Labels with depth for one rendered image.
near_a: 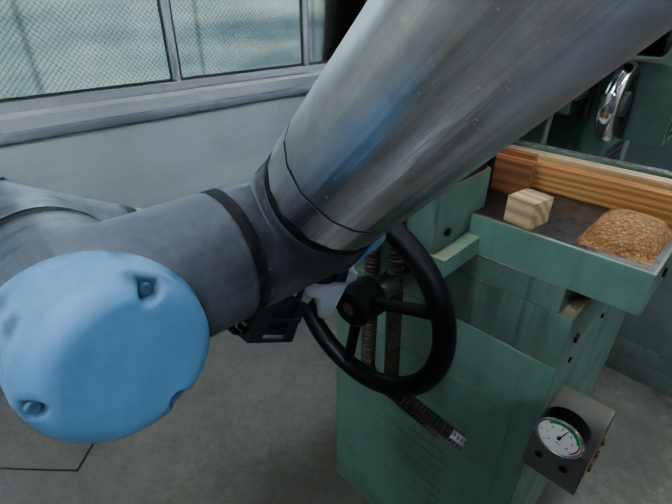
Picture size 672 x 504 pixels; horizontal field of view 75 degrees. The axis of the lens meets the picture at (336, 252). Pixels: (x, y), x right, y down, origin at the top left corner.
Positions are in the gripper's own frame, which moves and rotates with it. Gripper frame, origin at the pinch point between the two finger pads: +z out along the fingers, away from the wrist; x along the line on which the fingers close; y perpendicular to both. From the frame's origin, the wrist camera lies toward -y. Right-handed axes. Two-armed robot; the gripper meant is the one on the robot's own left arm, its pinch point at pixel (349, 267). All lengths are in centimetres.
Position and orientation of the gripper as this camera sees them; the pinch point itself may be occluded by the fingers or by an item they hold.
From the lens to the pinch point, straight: 49.0
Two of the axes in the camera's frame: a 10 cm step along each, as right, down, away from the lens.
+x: 6.9, 3.1, -6.6
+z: 6.6, 1.3, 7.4
